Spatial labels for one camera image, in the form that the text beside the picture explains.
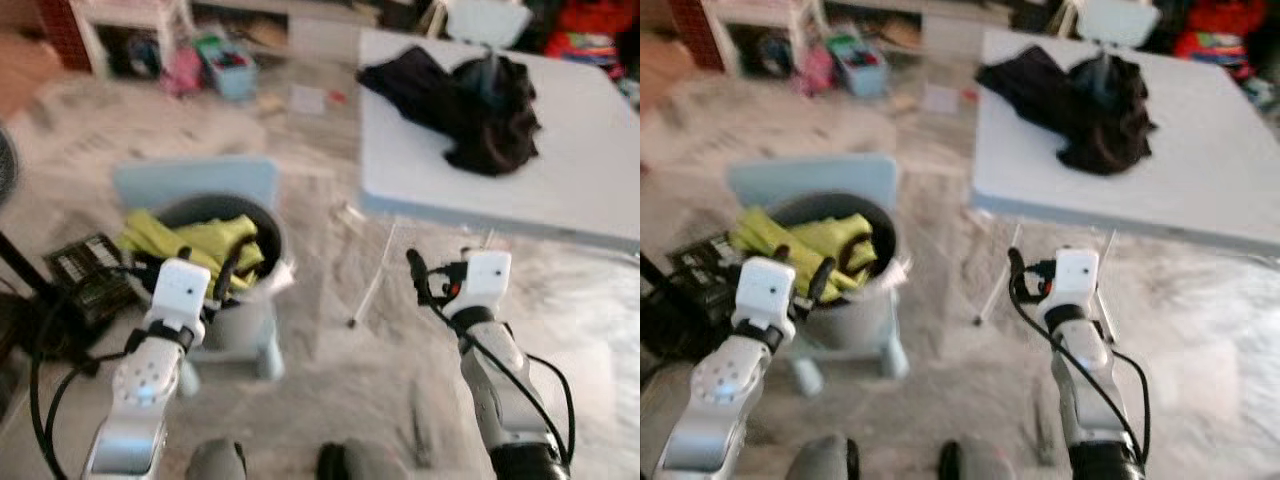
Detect yellow-green garment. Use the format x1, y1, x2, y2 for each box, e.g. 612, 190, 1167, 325
730, 205, 881, 301
118, 208, 266, 293

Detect grey laundry bucket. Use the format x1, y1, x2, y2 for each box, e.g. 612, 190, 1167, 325
765, 190, 901, 351
140, 193, 286, 351

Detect white crumpled sheet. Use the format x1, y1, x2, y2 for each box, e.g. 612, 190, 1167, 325
880, 258, 911, 301
262, 258, 296, 301

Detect light blue child chair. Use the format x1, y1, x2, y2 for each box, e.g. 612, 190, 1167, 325
728, 153, 901, 396
112, 155, 288, 396

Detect black box white lettering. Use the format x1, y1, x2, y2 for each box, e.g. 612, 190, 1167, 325
45, 232, 136, 326
668, 232, 746, 321

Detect dark jacket grey lining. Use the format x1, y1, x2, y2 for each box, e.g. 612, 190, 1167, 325
1055, 52, 1159, 178
445, 52, 543, 178

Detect grey robot left leg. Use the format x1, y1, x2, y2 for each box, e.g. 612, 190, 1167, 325
790, 435, 861, 480
185, 440, 249, 480

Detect grey robot leg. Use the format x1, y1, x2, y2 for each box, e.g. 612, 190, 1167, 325
185, 440, 249, 480
935, 440, 1021, 480
318, 440, 411, 480
790, 435, 861, 480

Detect white folding table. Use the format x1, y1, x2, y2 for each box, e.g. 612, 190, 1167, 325
357, 28, 641, 253
970, 28, 1280, 256

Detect black garment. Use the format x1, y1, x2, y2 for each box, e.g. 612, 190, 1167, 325
975, 45, 1091, 131
357, 45, 471, 136

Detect pink bag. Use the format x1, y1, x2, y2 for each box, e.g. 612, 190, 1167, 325
795, 42, 836, 99
160, 45, 206, 99

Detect blue toy bin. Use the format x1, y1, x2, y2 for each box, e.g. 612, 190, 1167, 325
825, 35, 891, 101
200, 35, 259, 101

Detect grey robot right leg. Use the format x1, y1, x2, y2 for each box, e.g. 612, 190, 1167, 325
318, 440, 411, 480
935, 440, 1021, 480

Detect pale blue plastic chair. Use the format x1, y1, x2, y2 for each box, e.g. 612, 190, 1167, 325
1075, 0, 1166, 49
445, 0, 536, 49

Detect small white table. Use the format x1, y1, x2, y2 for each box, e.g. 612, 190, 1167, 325
700, 0, 811, 76
75, 0, 196, 81

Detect red bag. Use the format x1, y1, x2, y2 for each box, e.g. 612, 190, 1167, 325
545, 0, 641, 63
1175, 0, 1271, 61

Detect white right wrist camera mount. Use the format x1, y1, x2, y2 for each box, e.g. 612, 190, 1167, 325
457, 250, 514, 319
1050, 248, 1103, 317

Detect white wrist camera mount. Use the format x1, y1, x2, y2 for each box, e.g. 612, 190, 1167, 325
457, 250, 514, 319
735, 257, 799, 341
150, 258, 213, 341
1050, 248, 1103, 317

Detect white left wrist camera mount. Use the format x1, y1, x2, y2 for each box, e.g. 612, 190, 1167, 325
735, 257, 799, 341
150, 258, 213, 341

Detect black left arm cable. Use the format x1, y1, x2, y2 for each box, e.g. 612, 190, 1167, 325
28, 265, 161, 480

